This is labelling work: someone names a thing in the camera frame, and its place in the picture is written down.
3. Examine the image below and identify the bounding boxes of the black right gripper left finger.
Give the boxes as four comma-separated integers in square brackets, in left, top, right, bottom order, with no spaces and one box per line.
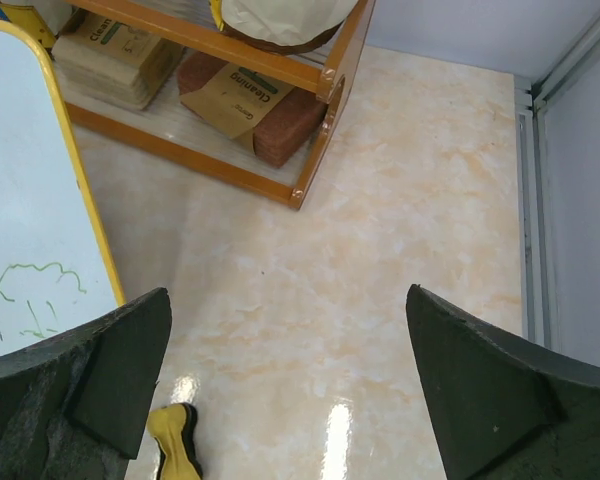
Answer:
[0,288,172,479]

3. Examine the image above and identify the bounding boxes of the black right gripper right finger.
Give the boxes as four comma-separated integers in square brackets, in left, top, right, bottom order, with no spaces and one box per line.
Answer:
[406,284,600,479]

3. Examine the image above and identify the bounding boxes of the yellow black eraser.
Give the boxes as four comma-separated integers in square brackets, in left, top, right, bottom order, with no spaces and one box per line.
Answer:
[147,403,203,480]

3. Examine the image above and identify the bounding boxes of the yellow framed whiteboard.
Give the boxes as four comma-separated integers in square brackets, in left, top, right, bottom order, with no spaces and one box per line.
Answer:
[0,20,125,356]

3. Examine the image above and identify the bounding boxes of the orange wooden shelf rack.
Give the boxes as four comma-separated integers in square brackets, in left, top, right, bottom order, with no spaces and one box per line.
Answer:
[52,1,374,209]

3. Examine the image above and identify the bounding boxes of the beige sponge cloth pack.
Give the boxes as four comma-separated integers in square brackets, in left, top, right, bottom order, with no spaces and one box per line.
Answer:
[52,10,183,110]

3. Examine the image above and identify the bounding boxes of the brown scouring pad pack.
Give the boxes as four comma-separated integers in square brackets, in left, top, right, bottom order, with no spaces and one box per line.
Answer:
[177,52,327,168]

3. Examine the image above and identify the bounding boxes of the cream paper bag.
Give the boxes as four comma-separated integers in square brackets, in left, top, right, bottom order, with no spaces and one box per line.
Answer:
[209,0,357,55]

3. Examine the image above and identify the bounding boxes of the aluminium frame post right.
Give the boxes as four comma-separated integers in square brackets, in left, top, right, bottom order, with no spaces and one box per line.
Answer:
[514,14,600,355]

